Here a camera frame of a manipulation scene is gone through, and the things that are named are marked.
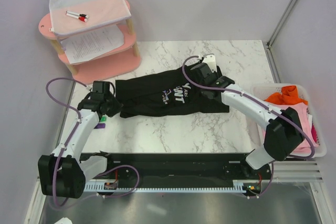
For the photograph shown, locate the orange t-shirt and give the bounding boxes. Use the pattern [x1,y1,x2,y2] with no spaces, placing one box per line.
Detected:
[265,85,309,105]

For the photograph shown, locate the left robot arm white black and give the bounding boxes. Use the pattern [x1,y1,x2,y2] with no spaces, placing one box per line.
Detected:
[38,94,122,199]

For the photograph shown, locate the pink t-shirt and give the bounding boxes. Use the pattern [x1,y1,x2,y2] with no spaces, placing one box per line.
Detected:
[276,103,319,156]

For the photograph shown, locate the purple cap marker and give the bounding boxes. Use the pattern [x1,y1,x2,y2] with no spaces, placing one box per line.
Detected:
[94,123,106,129]

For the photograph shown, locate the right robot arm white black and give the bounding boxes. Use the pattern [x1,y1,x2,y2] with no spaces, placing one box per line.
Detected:
[203,77,308,179]

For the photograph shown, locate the printed paper sheets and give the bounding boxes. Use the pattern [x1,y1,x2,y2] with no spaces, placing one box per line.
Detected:
[61,25,124,64]

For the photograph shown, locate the red cap whiteboard marker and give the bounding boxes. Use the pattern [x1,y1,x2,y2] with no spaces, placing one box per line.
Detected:
[66,13,88,23]

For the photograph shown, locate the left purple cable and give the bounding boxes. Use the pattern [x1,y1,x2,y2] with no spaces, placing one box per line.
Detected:
[46,77,139,210]

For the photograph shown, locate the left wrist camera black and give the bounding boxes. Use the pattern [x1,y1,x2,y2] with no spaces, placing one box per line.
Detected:
[91,81,111,94]

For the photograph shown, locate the black cap whiteboard marker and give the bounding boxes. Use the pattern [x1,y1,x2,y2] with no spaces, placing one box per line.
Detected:
[66,10,89,19]

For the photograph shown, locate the black printed t-shirt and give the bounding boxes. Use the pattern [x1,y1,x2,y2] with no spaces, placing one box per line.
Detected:
[115,67,229,119]

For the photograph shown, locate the pink three-tier wooden shelf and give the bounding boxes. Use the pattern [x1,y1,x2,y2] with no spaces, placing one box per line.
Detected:
[39,0,141,83]

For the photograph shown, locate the purple cable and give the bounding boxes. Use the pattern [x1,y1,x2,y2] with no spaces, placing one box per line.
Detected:
[46,77,139,210]
[182,56,317,199]

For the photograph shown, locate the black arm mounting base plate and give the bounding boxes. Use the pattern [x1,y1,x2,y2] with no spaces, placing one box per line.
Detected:
[97,152,271,188]

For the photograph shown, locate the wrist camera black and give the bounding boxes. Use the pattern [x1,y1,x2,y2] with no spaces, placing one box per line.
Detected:
[194,63,218,86]
[91,81,111,94]

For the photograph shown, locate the aluminium rail frame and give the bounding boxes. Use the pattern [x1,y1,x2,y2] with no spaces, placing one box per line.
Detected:
[36,159,324,182]

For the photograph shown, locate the green cap marker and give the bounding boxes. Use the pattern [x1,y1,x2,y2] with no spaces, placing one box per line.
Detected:
[100,116,107,122]

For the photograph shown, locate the white slotted cable duct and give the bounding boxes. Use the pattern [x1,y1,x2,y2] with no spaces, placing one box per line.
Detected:
[84,180,246,193]

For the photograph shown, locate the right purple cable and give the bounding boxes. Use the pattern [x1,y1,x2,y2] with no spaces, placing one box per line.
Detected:
[182,56,317,199]

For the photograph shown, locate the white plastic laundry basket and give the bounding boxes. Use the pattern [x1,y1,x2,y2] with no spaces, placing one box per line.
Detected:
[251,83,327,157]

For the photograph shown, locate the white mesh zipper pouch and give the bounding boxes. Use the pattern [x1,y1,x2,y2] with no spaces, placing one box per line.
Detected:
[49,0,131,37]

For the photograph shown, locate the magenta garment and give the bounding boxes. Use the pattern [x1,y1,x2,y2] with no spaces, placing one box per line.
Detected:
[311,125,319,147]

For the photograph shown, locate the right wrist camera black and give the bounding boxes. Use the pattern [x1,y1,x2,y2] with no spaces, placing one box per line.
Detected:
[194,63,218,86]

